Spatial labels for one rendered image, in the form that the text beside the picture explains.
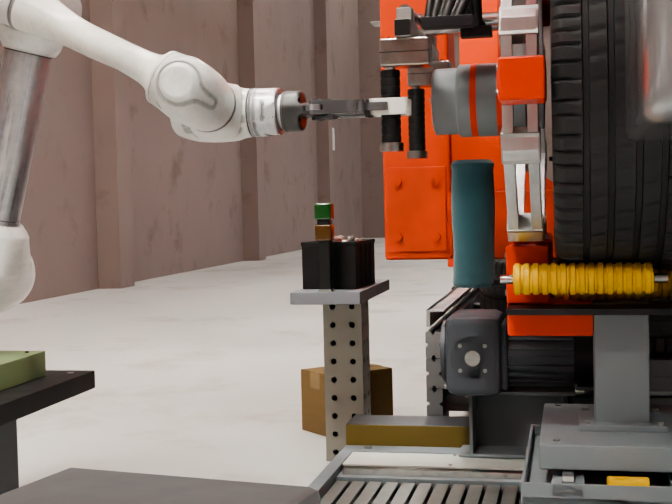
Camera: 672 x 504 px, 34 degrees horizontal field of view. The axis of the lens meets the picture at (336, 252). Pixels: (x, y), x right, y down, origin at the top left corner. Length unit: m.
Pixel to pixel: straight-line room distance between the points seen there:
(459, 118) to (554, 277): 0.36
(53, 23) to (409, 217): 0.94
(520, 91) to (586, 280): 0.40
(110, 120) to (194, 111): 7.50
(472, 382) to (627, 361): 0.42
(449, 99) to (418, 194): 0.54
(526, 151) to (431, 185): 0.74
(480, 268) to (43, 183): 6.55
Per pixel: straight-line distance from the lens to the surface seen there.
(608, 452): 1.98
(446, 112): 2.09
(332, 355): 2.79
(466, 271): 2.22
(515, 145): 1.87
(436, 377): 2.72
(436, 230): 2.58
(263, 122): 2.00
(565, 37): 1.83
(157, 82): 1.87
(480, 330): 2.38
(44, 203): 8.54
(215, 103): 1.89
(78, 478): 1.34
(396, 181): 2.58
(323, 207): 2.56
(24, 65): 2.42
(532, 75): 1.78
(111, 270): 9.36
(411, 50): 1.97
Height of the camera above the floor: 0.65
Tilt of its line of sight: 2 degrees down
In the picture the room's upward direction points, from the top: 1 degrees counter-clockwise
